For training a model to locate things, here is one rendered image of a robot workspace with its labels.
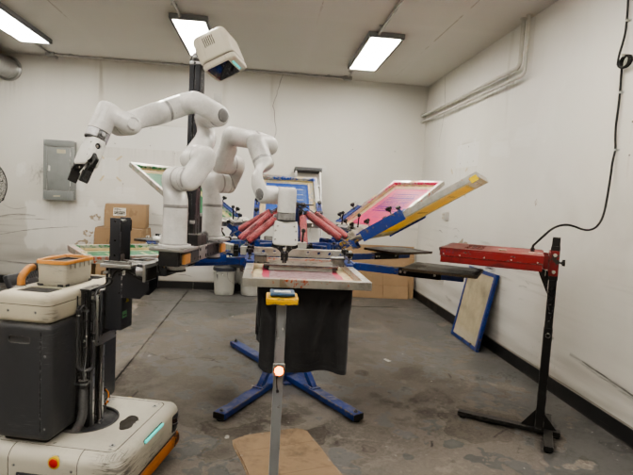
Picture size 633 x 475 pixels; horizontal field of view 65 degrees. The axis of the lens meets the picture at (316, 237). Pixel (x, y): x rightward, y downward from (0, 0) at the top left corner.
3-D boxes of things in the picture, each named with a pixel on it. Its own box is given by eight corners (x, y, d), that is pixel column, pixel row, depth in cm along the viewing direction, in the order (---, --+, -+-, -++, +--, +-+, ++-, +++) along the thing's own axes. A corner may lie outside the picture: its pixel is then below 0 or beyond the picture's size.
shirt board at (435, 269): (482, 280, 330) (483, 269, 329) (476, 289, 293) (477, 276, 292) (302, 260, 384) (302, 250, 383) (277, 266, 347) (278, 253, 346)
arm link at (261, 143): (225, 134, 222) (251, 139, 232) (239, 174, 215) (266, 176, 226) (245, 111, 211) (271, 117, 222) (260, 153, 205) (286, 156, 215)
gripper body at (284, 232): (273, 217, 196) (272, 245, 197) (299, 219, 197) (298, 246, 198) (273, 216, 204) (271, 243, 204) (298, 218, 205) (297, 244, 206)
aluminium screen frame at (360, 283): (371, 290, 224) (372, 283, 224) (241, 286, 218) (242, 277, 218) (344, 266, 302) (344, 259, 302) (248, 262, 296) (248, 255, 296)
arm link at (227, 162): (221, 115, 219) (254, 122, 232) (193, 184, 236) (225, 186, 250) (236, 132, 211) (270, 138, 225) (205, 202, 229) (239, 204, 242)
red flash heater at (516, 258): (547, 267, 316) (549, 248, 315) (549, 275, 274) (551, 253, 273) (450, 257, 340) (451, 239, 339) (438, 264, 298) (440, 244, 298)
